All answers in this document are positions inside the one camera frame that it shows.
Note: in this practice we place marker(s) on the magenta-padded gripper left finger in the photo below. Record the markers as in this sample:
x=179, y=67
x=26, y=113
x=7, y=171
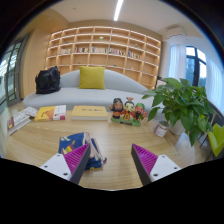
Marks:
x=56, y=165

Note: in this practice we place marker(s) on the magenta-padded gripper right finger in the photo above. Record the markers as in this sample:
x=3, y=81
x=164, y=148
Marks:
x=164, y=165

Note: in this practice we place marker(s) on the small white and red can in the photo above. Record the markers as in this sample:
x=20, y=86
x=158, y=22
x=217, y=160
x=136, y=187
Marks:
x=161, y=129

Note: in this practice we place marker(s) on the red and white book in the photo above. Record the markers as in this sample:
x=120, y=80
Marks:
x=18, y=121

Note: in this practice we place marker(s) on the small patterned white pack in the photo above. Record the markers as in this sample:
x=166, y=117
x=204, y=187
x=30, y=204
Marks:
x=31, y=111

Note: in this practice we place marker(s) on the green chair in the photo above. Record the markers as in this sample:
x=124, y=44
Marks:
x=217, y=140

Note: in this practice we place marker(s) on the large yellow book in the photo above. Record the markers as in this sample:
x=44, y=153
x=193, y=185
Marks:
x=89, y=112

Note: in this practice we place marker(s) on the green potted plant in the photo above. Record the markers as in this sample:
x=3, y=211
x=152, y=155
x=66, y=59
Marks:
x=181, y=103

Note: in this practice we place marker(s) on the three-figure colourful figurine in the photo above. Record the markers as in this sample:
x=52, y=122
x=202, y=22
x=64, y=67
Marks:
x=128, y=111

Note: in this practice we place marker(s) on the grey curved sofa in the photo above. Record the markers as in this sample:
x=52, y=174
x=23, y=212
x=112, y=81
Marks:
x=86, y=96

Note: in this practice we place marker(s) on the black bag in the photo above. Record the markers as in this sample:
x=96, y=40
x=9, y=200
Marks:
x=47, y=80

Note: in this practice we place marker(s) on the yellow cushion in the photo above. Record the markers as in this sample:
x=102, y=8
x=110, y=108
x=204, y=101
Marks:
x=92, y=77

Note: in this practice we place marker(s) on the white curtain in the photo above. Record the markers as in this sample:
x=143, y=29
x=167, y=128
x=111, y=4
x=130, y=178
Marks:
x=177, y=61

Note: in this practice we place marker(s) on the glass door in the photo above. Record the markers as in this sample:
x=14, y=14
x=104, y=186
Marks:
x=11, y=70

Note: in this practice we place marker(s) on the white air conditioner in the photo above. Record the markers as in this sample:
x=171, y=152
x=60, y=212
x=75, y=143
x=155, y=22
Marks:
x=175, y=32

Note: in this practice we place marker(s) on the long ceiling light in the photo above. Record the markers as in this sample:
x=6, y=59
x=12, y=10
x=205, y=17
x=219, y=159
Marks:
x=118, y=10

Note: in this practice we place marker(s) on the wooden wall shelf unit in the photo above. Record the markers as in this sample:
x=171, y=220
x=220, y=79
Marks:
x=100, y=58

